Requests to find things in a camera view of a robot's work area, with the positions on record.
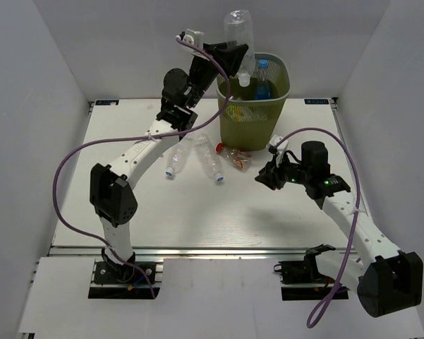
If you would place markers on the blue sticker left corner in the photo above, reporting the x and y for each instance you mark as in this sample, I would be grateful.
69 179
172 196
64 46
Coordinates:
106 102

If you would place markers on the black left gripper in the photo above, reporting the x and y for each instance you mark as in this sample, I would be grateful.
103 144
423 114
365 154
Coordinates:
229 54

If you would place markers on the aluminium table edge rail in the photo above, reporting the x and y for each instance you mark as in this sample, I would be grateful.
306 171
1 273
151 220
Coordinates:
153 251

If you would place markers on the clear square bottle yellow label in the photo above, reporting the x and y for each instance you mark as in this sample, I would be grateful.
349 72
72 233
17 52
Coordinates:
236 110

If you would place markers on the crushed bottle red label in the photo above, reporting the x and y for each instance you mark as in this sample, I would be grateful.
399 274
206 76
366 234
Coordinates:
235 157

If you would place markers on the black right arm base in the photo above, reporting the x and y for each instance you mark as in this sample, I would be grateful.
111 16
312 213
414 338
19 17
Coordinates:
299 284

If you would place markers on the clear bottle blue label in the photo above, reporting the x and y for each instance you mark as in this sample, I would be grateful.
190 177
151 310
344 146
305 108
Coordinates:
262 91

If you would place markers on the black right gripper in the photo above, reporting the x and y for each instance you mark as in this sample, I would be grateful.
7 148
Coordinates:
271 175

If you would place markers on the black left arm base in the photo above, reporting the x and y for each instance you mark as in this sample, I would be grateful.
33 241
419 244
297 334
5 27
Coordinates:
107 284

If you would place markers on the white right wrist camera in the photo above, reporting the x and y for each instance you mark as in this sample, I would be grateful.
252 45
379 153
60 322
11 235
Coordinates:
278 146

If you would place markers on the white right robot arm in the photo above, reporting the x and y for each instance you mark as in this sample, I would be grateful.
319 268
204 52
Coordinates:
386 279

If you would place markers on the green mesh waste bin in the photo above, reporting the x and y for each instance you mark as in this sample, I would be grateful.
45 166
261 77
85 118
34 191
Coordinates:
254 135

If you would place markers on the clear ribbed bottle blue cap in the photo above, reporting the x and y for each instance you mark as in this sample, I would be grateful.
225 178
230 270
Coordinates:
208 158

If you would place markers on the clear slim bottle white cap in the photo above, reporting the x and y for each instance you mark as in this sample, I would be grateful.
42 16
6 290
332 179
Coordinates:
238 30

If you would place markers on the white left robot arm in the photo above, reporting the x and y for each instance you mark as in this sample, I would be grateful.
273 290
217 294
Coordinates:
112 185

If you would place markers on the blue sticker corner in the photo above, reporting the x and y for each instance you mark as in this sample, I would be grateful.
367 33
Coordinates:
106 102
316 101

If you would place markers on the blue sticker right corner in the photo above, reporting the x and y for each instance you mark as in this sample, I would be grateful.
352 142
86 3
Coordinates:
316 101

